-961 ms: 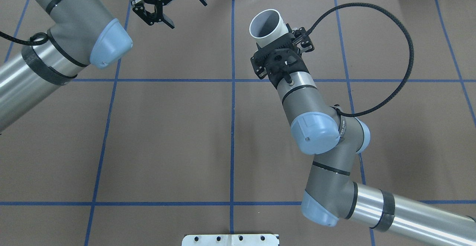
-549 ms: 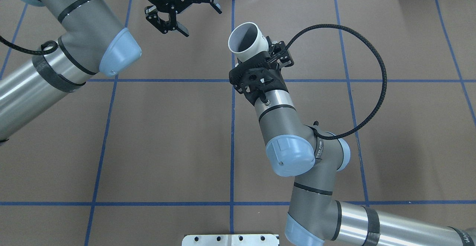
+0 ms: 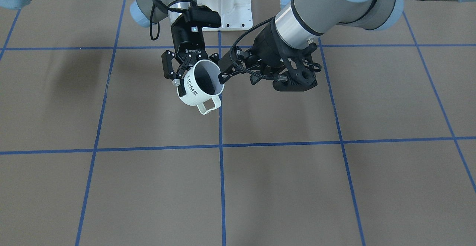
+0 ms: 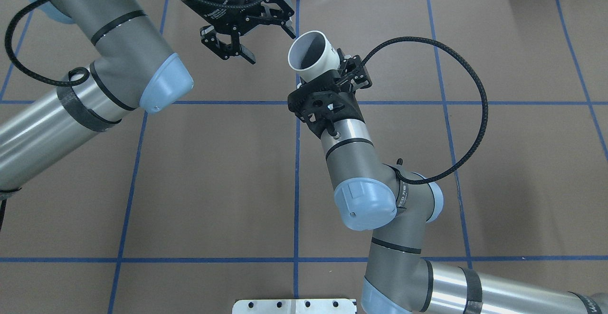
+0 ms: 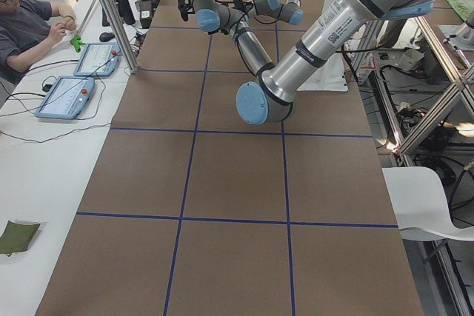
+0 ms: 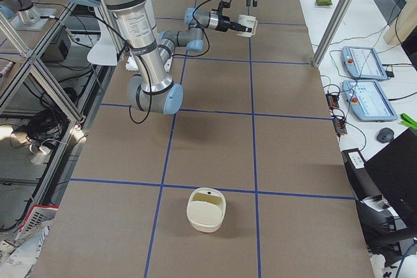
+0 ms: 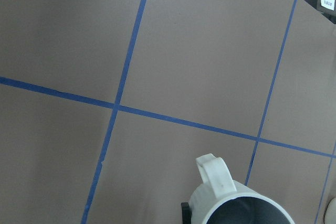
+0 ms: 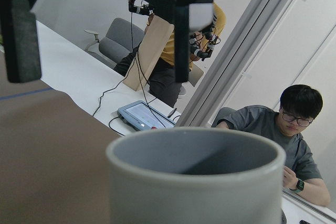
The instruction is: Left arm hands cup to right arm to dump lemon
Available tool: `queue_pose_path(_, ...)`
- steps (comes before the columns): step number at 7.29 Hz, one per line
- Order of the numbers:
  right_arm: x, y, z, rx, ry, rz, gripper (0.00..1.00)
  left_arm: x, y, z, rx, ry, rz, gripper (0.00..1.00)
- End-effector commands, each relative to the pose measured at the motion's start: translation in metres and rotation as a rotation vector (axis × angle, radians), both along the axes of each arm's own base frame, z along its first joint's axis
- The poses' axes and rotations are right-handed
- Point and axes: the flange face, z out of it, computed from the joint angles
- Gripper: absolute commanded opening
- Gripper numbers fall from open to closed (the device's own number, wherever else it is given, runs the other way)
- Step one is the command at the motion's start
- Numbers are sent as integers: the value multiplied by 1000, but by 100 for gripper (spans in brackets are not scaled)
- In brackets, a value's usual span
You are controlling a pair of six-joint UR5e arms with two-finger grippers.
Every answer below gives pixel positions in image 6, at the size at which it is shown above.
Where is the black huawei monitor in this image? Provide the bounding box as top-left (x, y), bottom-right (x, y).
top-left (364, 128), bottom-right (416, 249)

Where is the white plastic mug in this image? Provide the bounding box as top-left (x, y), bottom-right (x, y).
top-left (237, 14), bottom-right (258, 38)

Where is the green plastic clip tool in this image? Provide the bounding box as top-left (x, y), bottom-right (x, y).
top-left (400, 113), bottom-right (417, 130)

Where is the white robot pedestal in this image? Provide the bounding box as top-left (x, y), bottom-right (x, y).
top-left (125, 53), bottom-right (173, 73)

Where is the blue teach pendant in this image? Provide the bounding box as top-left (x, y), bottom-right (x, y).
top-left (341, 46), bottom-right (388, 81)
top-left (341, 79), bottom-right (398, 122)

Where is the near blue teach pendant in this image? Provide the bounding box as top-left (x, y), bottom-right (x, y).
top-left (341, 79), bottom-right (398, 122)

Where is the far blue teach pendant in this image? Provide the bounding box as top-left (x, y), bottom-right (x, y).
top-left (341, 46), bottom-right (388, 81)

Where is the aluminium frame post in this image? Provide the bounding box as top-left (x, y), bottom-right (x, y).
top-left (311, 0), bottom-right (352, 68)

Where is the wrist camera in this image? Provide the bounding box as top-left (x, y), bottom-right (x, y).
top-left (217, 0), bottom-right (231, 16)

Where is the black computer mouse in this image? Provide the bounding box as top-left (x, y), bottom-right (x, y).
top-left (376, 128), bottom-right (394, 143)

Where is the cream bucket container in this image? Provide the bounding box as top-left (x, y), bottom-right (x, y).
top-left (186, 188), bottom-right (227, 233)

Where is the green cloth pouch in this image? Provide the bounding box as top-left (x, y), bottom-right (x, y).
top-left (315, 0), bottom-right (333, 7)

